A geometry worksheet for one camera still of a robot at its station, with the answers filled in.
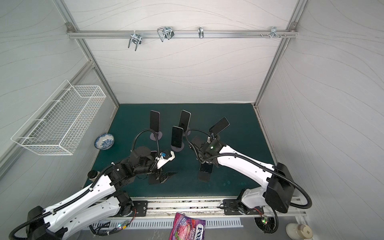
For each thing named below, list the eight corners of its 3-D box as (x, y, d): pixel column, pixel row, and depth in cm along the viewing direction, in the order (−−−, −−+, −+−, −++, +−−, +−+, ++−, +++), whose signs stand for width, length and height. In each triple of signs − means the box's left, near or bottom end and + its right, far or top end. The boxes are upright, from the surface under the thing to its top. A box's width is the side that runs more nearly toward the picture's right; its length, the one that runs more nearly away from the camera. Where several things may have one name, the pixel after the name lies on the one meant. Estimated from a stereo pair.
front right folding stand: (198, 181, 84) (198, 177, 80) (198, 175, 87) (198, 171, 82) (210, 181, 84) (211, 177, 80) (209, 175, 87) (210, 171, 82)
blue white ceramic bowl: (95, 150, 96) (91, 146, 92) (102, 136, 102) (98, 133, 99) (112, 150, 96) (109, 146, 92) (118, 136, 102) (115, 133, 99)
